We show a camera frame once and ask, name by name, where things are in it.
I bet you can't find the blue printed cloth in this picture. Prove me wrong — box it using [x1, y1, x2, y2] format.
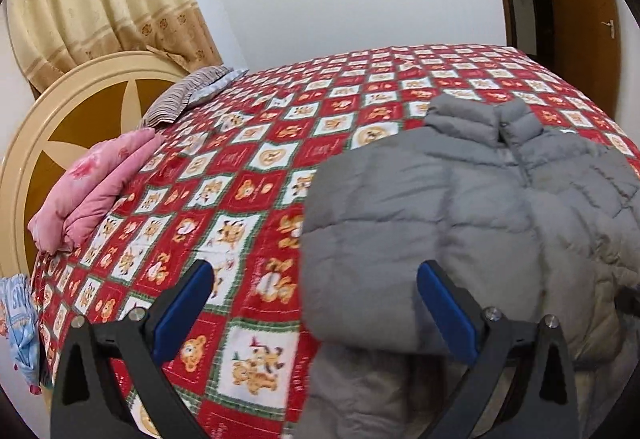
[0, 273, 42, 396]

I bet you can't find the grey puffer jacket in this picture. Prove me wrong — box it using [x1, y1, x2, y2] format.
[294, 95, 639, 438]

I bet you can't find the cream round wooden headboard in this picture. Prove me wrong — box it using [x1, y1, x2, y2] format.
[1, 50, 186, 277]

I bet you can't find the pink folded blanket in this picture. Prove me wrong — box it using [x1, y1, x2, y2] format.
[27, 128, 164, 255]

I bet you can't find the beige patterned curtain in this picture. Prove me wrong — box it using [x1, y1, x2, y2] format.
[6, 0, 222, 92]

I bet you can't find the striped grey pillow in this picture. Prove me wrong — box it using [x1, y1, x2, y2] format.
[139, 66, 248, 128]

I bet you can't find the red patchwork bear bedspread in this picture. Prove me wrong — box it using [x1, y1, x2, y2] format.
[35, 44, 639, 438]

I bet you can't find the silver door handle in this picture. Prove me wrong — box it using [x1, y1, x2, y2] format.
[601, 19, 615, 40]

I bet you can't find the brown wooden door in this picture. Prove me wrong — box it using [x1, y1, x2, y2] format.
[504, 0, 620, 116]

